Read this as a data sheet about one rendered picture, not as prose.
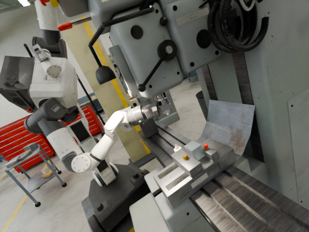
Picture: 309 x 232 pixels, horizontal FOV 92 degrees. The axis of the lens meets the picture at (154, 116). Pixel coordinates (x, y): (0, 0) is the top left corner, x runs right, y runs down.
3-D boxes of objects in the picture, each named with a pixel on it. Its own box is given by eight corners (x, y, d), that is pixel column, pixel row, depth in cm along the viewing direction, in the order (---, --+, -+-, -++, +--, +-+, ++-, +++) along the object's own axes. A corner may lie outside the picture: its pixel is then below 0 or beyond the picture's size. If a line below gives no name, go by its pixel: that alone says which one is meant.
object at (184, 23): (188, 74, 60) (165, 2, 52) (163, 77, 83) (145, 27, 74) (224, 56, 64) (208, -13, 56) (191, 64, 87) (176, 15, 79)
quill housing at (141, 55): (148, 101, 59) (109, 12, 48) (136, 97, 78) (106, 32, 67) (188, 81, 63) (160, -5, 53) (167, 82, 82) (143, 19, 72)
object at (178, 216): (174, 238, 67) (165, 220, 64) (150, 188, 99) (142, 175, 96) (253, 176, 79) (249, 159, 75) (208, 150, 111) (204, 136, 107)
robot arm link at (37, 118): (38, 142, 68) (22, 117, 68) (55, 137, 76) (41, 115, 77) (54, 130, 65) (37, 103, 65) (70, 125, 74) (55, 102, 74)
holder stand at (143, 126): (145, 138, 123) (135, 117, 117) (141, 129, 144) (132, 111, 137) (159, 131, 124) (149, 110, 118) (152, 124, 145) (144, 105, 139)
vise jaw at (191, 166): (192, 178, 59) (189, 171, 57) (173, 161, 72) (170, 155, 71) (203, 170, 60) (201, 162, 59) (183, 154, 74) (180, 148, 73)
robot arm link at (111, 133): (124, 113, 71) (107, 136, 68) (133, 121, 79) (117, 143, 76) (116, 108, 74) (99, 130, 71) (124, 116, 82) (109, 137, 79)
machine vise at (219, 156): (173, 210, 58) (163, 189, 54) (157, 186, 72) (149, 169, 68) (237, 160, 67) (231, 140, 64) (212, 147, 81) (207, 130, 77)
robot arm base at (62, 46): (39, 64, 90) (31, 55, 79) (39, 43, 91) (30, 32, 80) (68, 66, 95) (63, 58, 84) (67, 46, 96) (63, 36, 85)
